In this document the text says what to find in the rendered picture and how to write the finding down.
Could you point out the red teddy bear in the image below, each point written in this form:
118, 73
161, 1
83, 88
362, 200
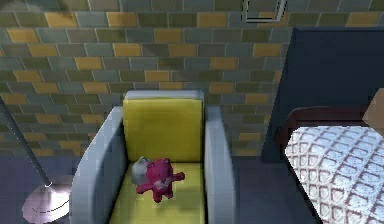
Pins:
160, 178

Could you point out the grey armchair with yellow cushions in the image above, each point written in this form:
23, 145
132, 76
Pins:
216, 160

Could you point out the grey round stuffed toy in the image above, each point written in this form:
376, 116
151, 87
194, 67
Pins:
139, 170

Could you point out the bed with white patterned cover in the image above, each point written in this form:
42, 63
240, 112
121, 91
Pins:
343, 170

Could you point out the silver floor lamp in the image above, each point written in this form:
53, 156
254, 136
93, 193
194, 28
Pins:
46, 201

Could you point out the tan pillow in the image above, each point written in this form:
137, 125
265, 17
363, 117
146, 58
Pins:
376, 108

